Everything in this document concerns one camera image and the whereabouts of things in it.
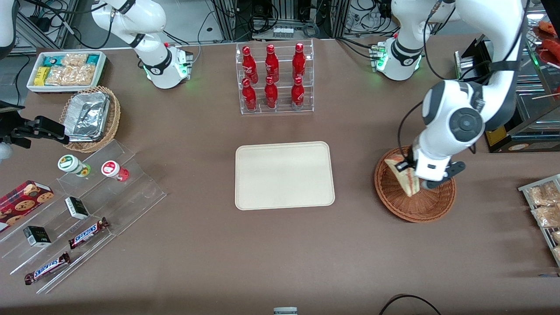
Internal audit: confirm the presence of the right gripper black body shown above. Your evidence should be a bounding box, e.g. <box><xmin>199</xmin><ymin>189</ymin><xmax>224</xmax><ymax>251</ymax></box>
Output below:
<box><xmin>0</xmin><ymin>100</ymin><xmax>38</xmax><ymax>132</ymax></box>

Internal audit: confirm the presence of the triangular sandwich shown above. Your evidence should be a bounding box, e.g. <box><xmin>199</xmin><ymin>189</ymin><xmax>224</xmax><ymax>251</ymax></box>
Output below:
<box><xmin>384</xmin><ymin>153</ymin><xmax>421</xmax><ymax>197</ymax></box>

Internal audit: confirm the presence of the silver foil tray stack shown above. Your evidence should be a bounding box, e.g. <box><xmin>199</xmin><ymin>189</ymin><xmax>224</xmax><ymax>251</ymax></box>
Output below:
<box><xmin>64</xmin><ymin>91</ymin><xmax>111</xmax><ymax>143</ymax></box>

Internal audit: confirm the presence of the brown wicker basket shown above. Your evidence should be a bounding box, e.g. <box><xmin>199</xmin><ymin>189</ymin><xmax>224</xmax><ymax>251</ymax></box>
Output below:
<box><xmin>374</xmin><ymin>146</ymin><xmax>457</xmax><ymax>224</ymax></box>

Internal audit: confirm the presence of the light wicker basket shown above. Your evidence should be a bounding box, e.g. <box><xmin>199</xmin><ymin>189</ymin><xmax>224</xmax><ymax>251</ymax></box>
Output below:
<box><xmin>59</xmin><ymin>86</ymin><xmax>121</xmax><ymax>153</ymax></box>

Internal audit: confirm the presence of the cream plastic tray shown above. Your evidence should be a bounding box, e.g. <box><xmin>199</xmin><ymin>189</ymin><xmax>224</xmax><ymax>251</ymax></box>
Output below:
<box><xmin>235</xmin><ymin>141</ymin><xmax>336</xmax><ymax>211</ymax></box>

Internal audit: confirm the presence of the green lid jar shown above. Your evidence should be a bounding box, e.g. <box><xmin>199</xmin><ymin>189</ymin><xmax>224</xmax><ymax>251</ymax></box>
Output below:
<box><xmin>57</xmin><ymin>154</ymin><xmax>91</xmax><ymax>178</ymax></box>

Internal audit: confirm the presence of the white plastic bin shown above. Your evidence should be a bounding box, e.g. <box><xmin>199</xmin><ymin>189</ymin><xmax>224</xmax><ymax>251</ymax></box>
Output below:
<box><xmin>26</xmin><ymin>50</ymin><xmax>108</xmax><ymax>95</ymax></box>

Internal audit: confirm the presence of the clear bag of crackers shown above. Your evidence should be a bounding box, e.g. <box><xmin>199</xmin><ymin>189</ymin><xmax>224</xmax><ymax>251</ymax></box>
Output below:
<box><xmin>61</xmin><ymin>53</ymin><xmax>89</xmax><ymax>68</ymax></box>
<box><xmin>45</xmin><ymin>65</ymin><xmax>96</xmax><ymax>86</ymax></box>

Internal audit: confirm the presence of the red tartan cookie box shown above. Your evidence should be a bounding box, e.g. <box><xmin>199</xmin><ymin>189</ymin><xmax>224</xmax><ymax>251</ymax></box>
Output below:
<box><xmin>0</xmin><ymin>180</ymin><xmax>55</xmax><ymax>221</ymax></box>

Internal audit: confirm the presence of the red lid jar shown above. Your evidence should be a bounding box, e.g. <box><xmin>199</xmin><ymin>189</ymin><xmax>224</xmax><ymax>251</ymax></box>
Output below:
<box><xmin>101</xmin><ymin>161</ymin><xmax>130</xmax><ymax>182</ymax></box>

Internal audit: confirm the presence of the small black carton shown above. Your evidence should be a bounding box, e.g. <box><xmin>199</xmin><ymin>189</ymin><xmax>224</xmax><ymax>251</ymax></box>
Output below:
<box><xmin>23</xmin><ymin>226</ymin><xmax>52</xmax><ymax>248</ymax></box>
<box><xmin>65</xmin><ymin>196</ymin><xmax>90</xmax><ymax>220</ymax></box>

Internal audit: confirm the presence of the Snickers chocolate bar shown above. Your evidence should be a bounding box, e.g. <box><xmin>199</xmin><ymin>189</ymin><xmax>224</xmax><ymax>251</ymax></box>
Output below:
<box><xmin>24</xmin><ymin>252</ymin><xmax>71</xmax><ymax>286</ymax></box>
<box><xmin>68</xmin><ymin>217</ymin><xmax>110</xmax><ymax>250</ymax></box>

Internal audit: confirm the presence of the clear acrylic tiered stand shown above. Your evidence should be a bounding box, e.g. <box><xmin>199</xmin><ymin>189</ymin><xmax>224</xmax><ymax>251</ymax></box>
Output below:
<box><xmin>0</xmin><ymin>139</ymin><xmax>167</xmax><ymax>294</ymax></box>

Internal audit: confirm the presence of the glass display cabinet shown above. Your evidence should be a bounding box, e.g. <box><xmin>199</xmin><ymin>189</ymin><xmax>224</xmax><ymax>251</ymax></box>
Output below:
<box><xmin>483</xmin><ymin>0</ymin><xmax>560</xmax><ymax>154</ymax></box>

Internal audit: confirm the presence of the black box device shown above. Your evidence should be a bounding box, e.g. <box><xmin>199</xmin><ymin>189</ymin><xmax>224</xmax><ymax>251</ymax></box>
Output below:
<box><xmin>454</xmin><ymin>38</ymin><xmax>497</xmax><ymax>81</ymax></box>

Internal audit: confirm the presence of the red cola bottle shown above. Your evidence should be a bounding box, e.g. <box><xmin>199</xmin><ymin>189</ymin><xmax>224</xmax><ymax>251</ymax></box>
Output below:
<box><xmin>242</xmin><ymin>78</ymin><xmax>258</xmax><ymax>112</ymax></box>
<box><xmin>291</xmin><ymin>76</ymin><xmax>305</xmax><ymax>110</ymax></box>
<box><xmin>292</xmin><ymin>42</ymin><xmax>306</xmax><ymax>80</ymax></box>
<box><xmin>264</xmin><ymin>76</ymin><xmax>279</xmax><ymax>109</ymax></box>
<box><xmin>265</xmin><ymin>44</ymin><xmax>280</xmax><ymax>83</ymax></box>
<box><xmin>242</xmin><ymin>45</ymin><xmax>259</xmax><ymax>84</ymax></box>

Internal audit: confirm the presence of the clear acrylic bottle rack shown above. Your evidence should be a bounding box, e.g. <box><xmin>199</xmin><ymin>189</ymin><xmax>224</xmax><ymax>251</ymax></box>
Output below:
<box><xmin>235</xmin><ymin>39</ymin><xmax>315</xmax><ymax>115</ymax></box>

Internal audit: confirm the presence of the metal equipment rack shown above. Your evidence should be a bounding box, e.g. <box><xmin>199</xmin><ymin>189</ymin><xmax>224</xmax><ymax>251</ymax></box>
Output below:
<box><xmin>210</xmin><ymin>0</ymin><xmax>350</xmax><ymax>42</ymax></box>

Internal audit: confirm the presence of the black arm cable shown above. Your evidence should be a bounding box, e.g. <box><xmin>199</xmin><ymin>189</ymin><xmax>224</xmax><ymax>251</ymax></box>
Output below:
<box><xmin>397</xmin><ymin>101</ymin><xmax>425</xmax><ymax>165</ymax></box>

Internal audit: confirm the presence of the grey wire tray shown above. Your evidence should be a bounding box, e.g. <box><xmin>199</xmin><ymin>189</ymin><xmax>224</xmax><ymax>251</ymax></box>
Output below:
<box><xmin>518</xmin><ymin>174</ymin><xmax>560</xmax><ymax>267</ymax></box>

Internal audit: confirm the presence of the black floor cable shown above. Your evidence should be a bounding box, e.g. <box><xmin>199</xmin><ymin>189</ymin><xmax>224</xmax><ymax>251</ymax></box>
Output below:
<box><xmin>378</xmin><ymin>294</ymin><xmax>441</xmax><ymax>315</ymax></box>

